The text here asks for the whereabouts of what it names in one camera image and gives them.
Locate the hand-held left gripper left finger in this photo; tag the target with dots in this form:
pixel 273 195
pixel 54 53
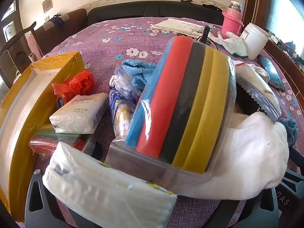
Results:
pixel 96 150

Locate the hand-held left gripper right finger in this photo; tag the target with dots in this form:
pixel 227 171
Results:
pixel 228 213

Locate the white tissue pack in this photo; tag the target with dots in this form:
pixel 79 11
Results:
pixel 78 114

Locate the blue white plastic pack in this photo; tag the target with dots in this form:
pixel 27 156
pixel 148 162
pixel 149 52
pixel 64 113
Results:
pixel 122 114

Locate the lemon print tissue pack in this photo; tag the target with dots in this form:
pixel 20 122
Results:
pixel 106 194

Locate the white fluffy cloth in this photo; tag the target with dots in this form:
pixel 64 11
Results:
pixel 251 159

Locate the red plastic bag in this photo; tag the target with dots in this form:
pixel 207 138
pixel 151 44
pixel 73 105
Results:
pixel 76 85

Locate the yellow cardboard box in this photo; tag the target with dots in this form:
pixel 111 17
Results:
pixel 14 123

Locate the blue towel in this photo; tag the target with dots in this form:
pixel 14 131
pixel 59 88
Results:
pixel 140 71

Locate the multicolour sponge pack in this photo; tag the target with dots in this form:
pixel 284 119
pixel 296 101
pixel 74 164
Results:
pixel 185 99

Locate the small blue cloth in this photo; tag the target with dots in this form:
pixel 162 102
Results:
pixel 289 130

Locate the red green scouring pad pack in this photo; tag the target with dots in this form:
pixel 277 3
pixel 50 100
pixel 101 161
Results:
pixel 47 142

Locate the purple floral tablecloth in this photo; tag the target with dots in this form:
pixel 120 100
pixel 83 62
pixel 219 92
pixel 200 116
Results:
pixel 106 40

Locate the brown cushioned armchair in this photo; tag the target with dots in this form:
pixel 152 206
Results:
pixel 71 28

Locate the dark wooden chair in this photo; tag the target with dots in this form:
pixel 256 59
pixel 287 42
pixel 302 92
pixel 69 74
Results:
pixel 16 49

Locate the purple cloth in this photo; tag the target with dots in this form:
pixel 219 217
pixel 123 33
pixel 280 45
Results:
pixel 59 21

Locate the black sofa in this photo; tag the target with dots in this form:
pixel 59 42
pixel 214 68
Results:
pixel 142 10

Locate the black phone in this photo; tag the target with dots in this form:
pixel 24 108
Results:
pixel 272 72

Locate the stack of white papers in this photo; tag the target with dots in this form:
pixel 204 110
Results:
pixel 180 26

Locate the wooden door with glass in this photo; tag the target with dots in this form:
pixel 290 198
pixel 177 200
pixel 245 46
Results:
pixel 9 16

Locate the wooden sideboard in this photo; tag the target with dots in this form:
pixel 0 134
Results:
pixel 285 59

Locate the white work glove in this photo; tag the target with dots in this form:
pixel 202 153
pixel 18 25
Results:
pixel 234 46

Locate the white plastic jar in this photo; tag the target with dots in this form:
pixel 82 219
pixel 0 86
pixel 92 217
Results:
pixel 255 40

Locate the pile of small household items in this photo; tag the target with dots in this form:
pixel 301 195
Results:
pixel 289 47

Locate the black clothing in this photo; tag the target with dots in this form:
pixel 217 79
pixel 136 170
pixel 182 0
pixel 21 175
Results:
pixel 209 6

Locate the pink bottle with knit sleeve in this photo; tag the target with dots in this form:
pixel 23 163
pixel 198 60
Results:
pixel 231 19

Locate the wall switch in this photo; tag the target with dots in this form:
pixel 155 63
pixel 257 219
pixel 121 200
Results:
pixel 47 18

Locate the wall plaque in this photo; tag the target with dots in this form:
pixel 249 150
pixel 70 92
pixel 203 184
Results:
pixel 47 4

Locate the wooden door frame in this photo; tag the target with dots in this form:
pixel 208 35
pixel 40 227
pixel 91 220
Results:
pixel 251 0

